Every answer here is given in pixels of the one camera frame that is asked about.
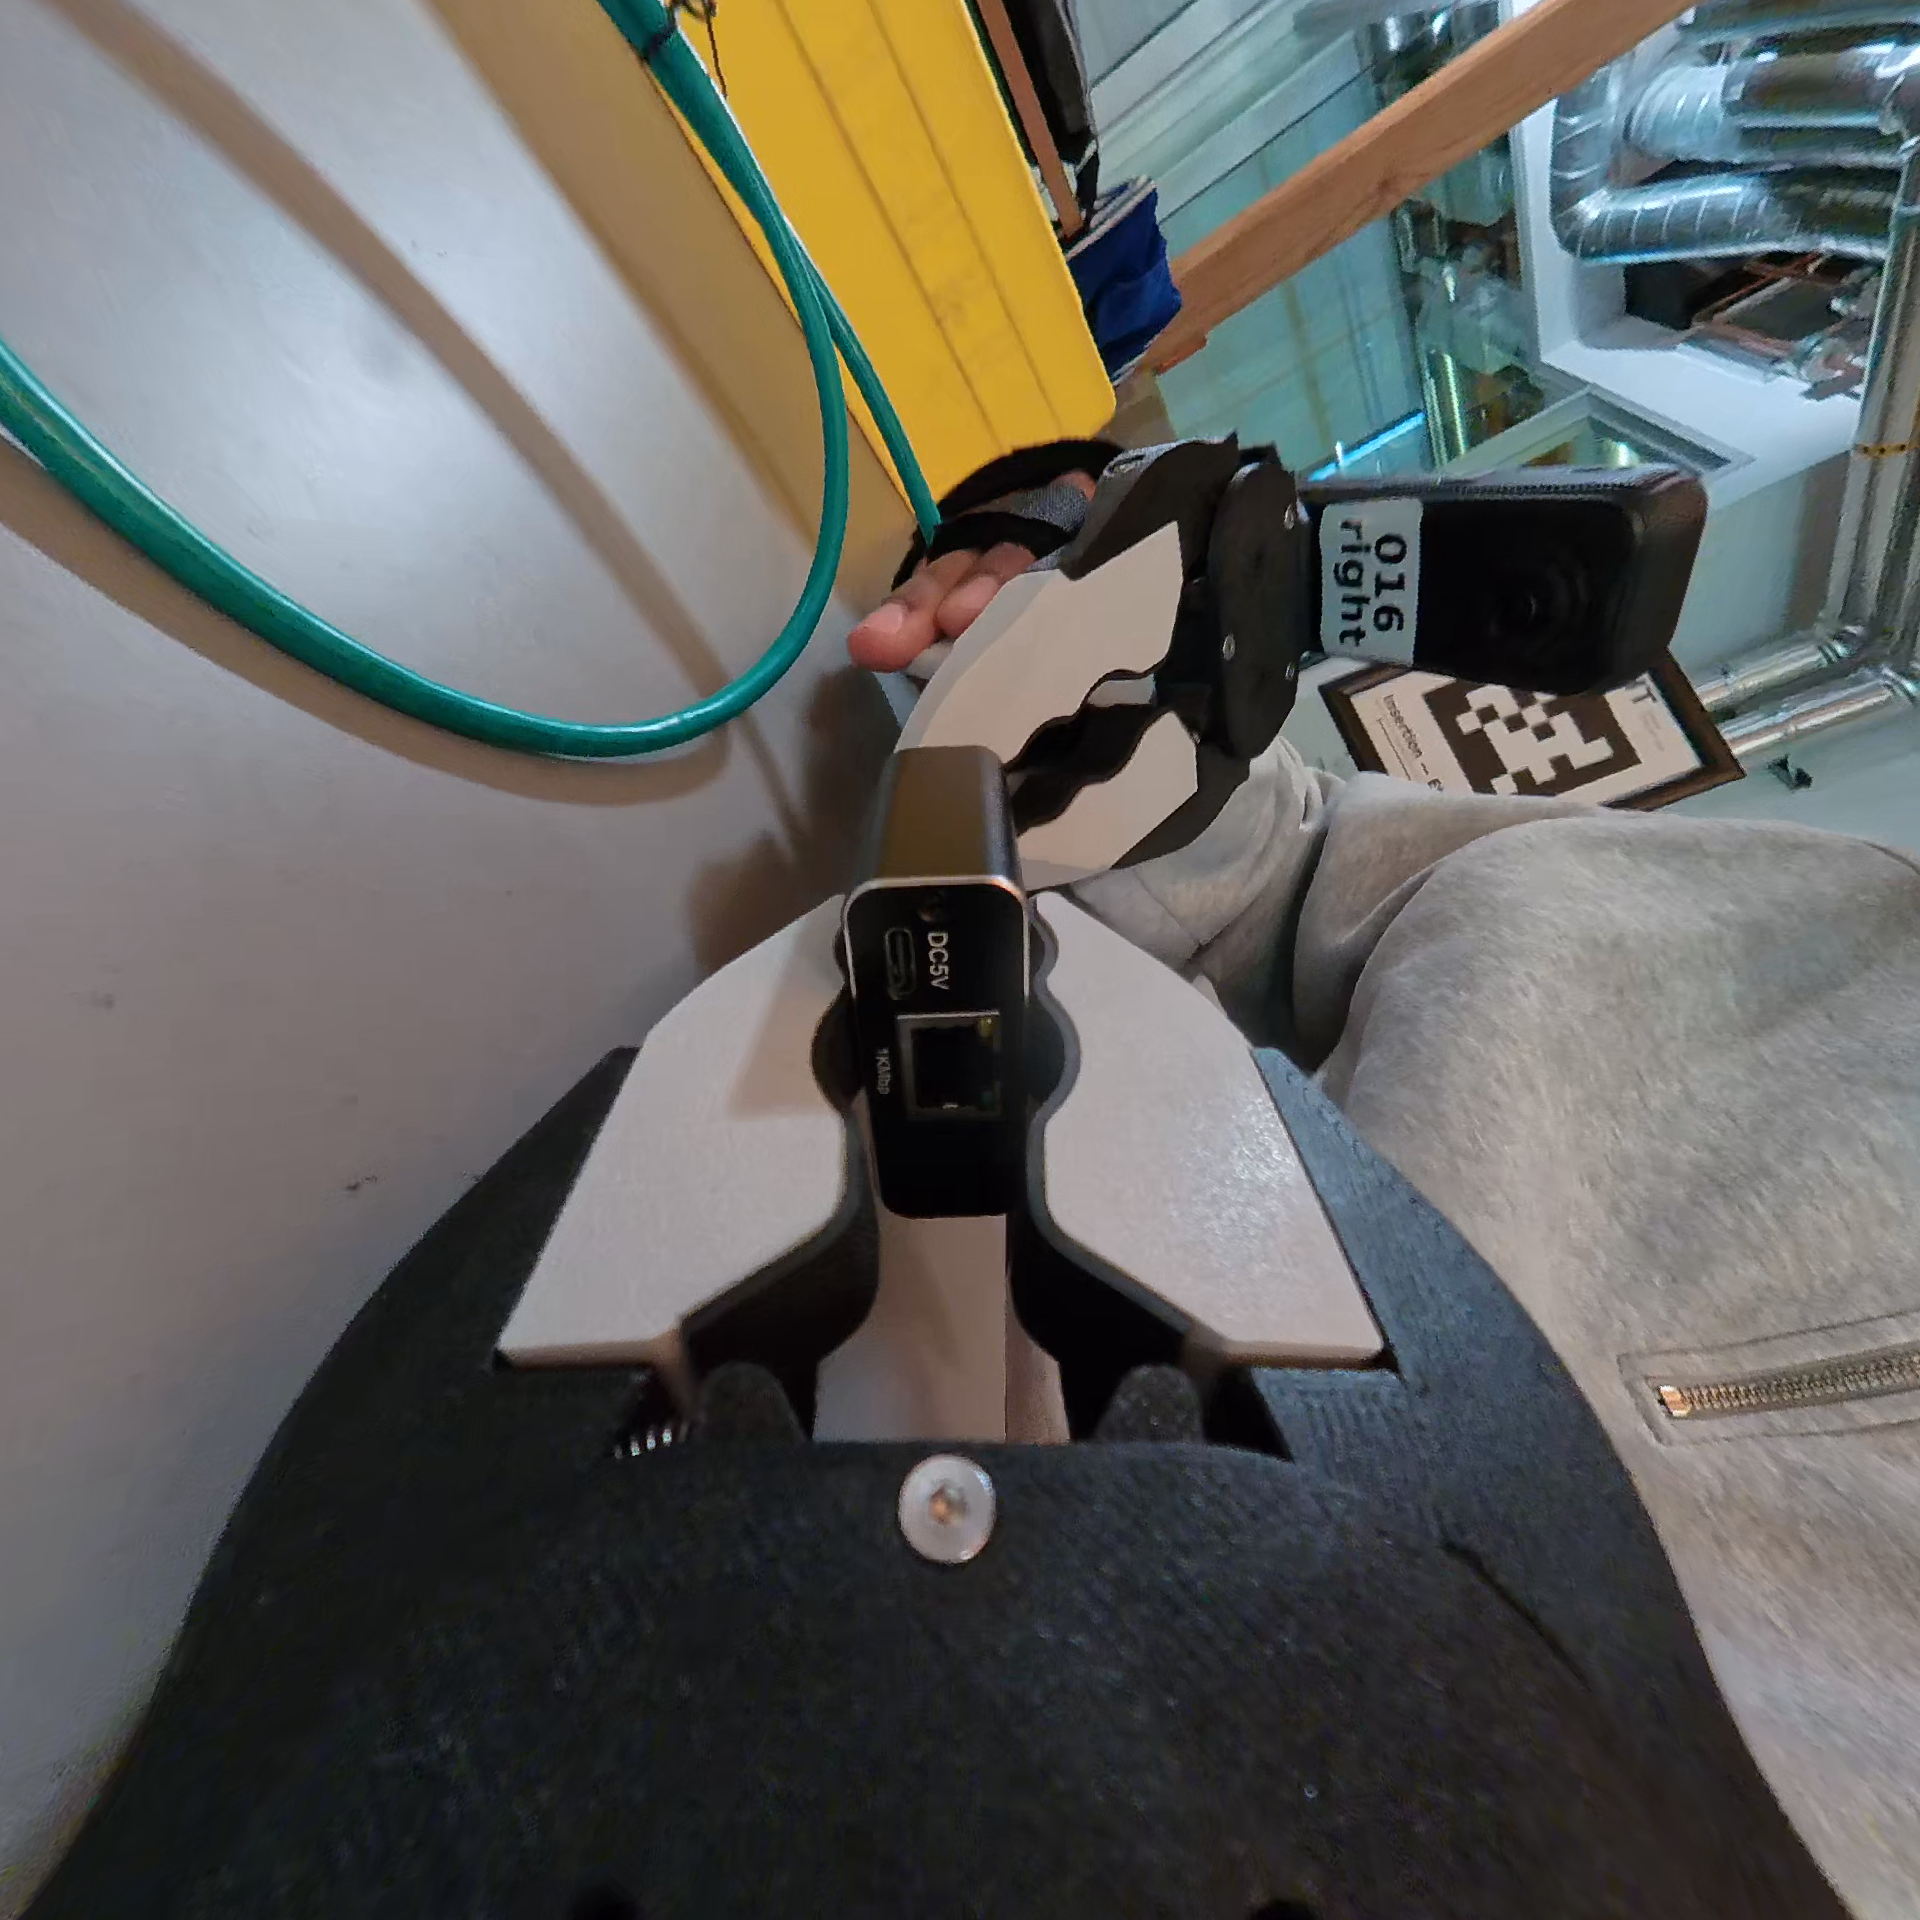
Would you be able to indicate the wooden railing beam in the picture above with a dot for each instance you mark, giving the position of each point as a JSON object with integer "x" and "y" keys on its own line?
{"x": 1346, "y": 179}

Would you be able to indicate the cluster of silver pipes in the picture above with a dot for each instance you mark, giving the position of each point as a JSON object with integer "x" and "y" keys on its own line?
{"x": 1727, "y": 179}

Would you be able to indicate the black network splitter box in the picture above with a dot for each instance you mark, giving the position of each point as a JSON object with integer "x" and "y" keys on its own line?
{"x": 936, "y": 841}

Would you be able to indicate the person's right forearm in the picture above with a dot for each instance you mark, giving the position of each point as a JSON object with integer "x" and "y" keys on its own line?
{"x": 1232, "y": 902}

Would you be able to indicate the blue striped bag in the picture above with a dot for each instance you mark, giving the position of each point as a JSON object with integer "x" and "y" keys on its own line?
{"x": 1129, "y": 286}

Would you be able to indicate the yellow plastic bin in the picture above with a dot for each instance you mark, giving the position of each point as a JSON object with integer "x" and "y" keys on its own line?
{"x": 901, "y": 221}

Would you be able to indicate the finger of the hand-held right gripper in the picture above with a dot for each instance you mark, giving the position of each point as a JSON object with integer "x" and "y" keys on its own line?
{"x": 1129, "y": 799}
{"x": 1054, "y": 650}

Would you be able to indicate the white cabinet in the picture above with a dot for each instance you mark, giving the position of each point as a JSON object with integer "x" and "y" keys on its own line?
{"x": 1542, "y": 348}

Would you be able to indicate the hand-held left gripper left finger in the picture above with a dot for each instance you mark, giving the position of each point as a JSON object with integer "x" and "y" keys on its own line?
{"x": 710, "y": 1157}

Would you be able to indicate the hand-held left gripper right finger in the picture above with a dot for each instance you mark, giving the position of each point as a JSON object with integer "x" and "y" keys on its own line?
{"x": 1196, "y": 1169}

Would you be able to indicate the person's right hand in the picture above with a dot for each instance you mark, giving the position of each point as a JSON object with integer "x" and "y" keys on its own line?
{"x": 936, "y": 609}

